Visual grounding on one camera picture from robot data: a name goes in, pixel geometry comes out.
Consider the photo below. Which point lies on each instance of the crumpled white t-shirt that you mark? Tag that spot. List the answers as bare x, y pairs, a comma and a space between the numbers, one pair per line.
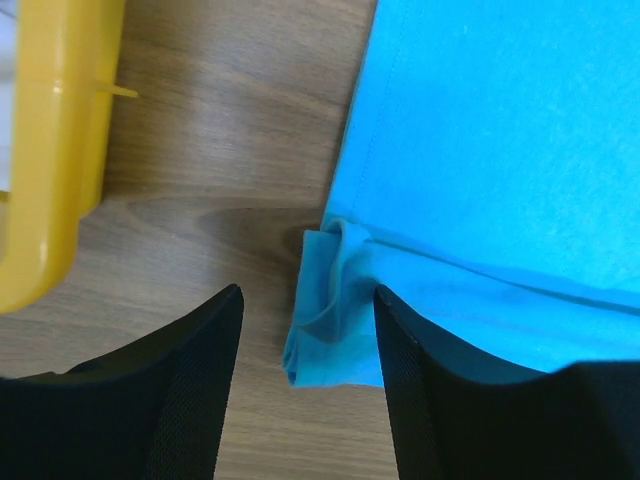
8, 65

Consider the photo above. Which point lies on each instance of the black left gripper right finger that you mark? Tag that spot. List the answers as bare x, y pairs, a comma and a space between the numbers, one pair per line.
458, 412

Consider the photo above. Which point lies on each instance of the cyan blue t-shirt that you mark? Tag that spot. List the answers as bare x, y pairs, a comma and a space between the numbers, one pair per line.
489, 176

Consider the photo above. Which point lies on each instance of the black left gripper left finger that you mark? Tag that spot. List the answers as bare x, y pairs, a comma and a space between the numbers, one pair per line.
152, 409

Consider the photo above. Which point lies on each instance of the yellow plastic bin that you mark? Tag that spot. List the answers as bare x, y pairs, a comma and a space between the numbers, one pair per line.
67, 59

